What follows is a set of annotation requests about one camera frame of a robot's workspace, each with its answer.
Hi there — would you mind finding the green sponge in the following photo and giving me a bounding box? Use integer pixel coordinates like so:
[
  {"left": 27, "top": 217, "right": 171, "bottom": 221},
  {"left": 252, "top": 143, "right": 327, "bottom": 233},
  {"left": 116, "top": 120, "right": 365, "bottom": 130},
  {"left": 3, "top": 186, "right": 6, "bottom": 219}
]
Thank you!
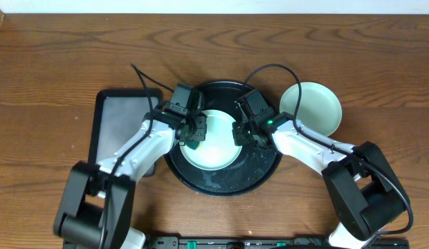
[{"left": 186, "top": 141, "right": 201, "bottom": 150}]

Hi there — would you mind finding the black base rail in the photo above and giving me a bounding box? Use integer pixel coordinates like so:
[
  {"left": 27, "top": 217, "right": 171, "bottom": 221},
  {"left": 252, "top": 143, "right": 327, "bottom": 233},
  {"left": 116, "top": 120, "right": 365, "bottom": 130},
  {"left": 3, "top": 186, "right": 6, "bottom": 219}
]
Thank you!
[{"left": 145, "top": 235, "right": 410, "bottom": 249}]

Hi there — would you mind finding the round black tray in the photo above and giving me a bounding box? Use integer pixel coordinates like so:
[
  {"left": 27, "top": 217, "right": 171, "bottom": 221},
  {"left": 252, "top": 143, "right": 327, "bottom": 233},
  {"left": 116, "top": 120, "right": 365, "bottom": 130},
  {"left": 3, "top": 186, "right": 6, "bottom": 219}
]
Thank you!
[{"left": 164, "top": 81, "right": 282, "bottom": 197}]

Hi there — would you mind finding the black rectangular tray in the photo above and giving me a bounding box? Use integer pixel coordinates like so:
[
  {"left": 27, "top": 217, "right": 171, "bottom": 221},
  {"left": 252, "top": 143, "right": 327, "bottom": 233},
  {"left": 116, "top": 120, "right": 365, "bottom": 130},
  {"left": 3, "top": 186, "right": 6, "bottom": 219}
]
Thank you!
[{"left": 88, "top": 89, "right": 172, "bottom": 181}]

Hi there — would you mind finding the light green plate front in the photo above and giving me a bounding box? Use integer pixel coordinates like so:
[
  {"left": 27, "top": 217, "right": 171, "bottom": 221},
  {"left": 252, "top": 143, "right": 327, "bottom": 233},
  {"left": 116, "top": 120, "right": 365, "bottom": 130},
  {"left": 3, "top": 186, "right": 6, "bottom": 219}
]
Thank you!
[{"left": 297, "top": 82, "right": 343, "bottom": 136}]

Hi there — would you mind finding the light green plate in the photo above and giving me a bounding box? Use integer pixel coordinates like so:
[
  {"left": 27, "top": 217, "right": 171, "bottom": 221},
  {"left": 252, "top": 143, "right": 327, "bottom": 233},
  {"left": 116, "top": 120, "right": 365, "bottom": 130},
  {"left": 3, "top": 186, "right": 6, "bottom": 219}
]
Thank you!
[
  {"left": 297, "top": 82, "right": 343, "bottom": 136},
  {"left": 181, "top": 109, "right": 242, "bottom": 171}
]

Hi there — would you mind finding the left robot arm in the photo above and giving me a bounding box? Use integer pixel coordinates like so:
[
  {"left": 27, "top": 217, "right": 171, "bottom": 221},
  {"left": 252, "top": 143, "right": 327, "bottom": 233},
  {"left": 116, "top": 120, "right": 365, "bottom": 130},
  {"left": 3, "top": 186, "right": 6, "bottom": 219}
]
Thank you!
[{"left": 53, "top": 110, "right": 207, "bottom": 248}]

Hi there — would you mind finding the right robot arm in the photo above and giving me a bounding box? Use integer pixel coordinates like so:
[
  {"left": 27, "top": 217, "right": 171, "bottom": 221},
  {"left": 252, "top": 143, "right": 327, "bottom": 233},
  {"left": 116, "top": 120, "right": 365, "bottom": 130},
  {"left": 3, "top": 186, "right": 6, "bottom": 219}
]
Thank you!
[{"left": 232, "top": 112, "right": 412, "bottom": 248}]

